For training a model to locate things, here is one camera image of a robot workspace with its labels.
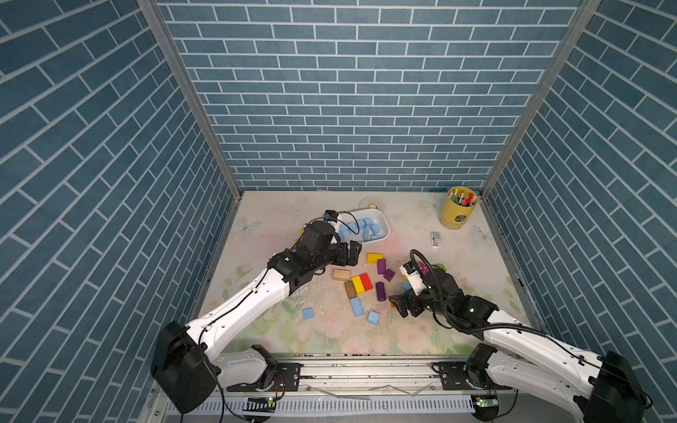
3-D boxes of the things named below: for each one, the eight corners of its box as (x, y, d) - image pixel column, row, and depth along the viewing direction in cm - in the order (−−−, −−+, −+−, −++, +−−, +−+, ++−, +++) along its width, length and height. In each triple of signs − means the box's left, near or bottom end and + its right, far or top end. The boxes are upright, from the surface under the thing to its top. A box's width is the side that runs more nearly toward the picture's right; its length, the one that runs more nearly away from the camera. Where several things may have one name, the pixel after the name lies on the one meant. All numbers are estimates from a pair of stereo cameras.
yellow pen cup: (442, 230, 110) (453, 206, 98) (436, 210, 117) (446, 186, 106) (468, 230, 110) (482, 207, 98) (461, 210, 117) (473, 186, 106)
